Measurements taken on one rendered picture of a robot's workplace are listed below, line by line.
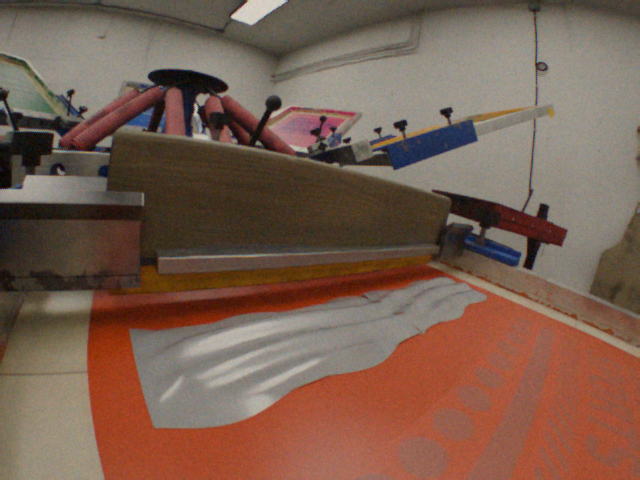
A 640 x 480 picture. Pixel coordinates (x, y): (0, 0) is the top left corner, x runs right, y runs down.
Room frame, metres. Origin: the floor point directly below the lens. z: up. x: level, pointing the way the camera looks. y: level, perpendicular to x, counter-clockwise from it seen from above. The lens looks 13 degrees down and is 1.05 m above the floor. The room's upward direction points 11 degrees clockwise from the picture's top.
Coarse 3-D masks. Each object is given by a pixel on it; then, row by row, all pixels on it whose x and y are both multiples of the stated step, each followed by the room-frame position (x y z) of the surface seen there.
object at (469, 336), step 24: (360, 288) 0.25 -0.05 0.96; (384, 288) 0.26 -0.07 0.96; (480, 288) 0.32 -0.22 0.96; (480, 312) 0.24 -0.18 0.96; (504, 312) 0.24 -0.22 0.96; (528, 312) 0.25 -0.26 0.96; (432, 336) 0.17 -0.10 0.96; (456, 336) 0.18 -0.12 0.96; (480, 336) 0.18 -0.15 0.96; (576, 336) 0.20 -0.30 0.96; (624, 360) 0.14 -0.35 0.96
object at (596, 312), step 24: (456, 264) 0.41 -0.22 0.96; (480, 264) 0.38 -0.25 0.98; (504, 264) 0.35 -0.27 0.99; (0, 288) 0.06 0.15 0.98; (504, 288) 0.34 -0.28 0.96; (528, 288) 0.31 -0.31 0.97; (552, 288) 0.29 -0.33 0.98; (576, 288) 0.28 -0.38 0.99; (0, 312) 0.05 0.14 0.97; (576, 312) 0.25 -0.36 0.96; (600, 312) 0.23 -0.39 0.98; (624, 312) 0.20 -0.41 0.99; (0, 336) 0.05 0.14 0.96; (624, 336) 0.19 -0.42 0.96; (0, 360) 0.04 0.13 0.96
